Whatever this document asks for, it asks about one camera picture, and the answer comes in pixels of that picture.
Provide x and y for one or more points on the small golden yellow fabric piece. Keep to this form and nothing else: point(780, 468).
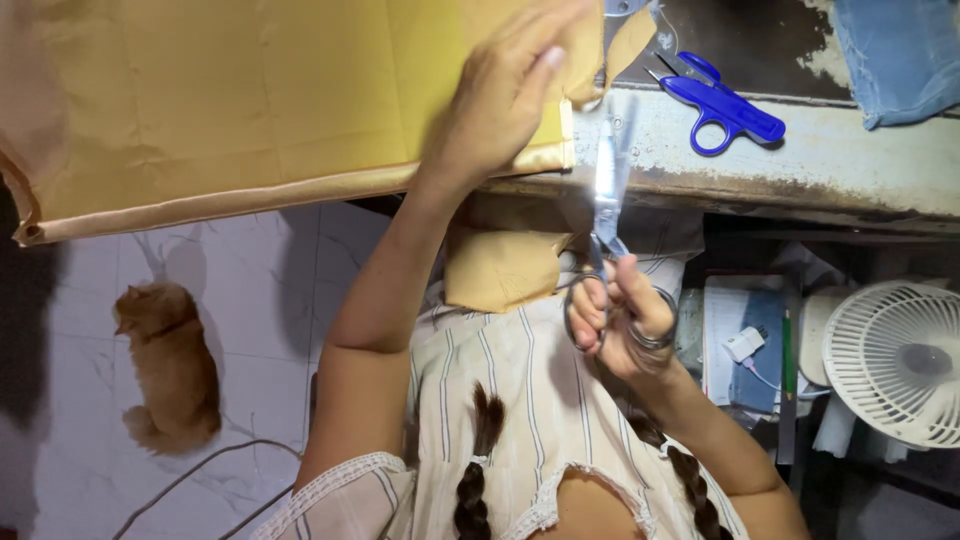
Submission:
point(502, 270)

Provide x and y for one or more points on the blue denim cloth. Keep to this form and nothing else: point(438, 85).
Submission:
point(900, 52)

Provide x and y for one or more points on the transparent plastic curve ruler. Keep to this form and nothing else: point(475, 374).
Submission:
point(667, 30)

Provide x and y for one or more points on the green pencil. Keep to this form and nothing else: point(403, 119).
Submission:
point(787, 352)

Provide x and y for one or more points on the white desk fan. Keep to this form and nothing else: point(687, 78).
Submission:
point(892, 360)

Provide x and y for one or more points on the large golden yellow fabric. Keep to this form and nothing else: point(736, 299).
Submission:
point(225, 97)

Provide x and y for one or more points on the white charger plug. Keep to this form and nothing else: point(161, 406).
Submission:
point(744, 345)

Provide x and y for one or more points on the person's left hand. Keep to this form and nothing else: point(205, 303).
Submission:
point(487, 112)

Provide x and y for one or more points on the orange cat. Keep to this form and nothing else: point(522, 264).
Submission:
point(169, 360)

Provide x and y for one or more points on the person's right hand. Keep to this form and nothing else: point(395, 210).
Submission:
point(634, 330)

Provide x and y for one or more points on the blue thread snips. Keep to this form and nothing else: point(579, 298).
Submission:
point(720, 105)

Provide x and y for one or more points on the grey metal ruler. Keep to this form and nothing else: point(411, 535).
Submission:
point(786, 431)

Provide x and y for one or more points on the silver metal scissors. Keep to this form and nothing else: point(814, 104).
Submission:
point(606, 195)

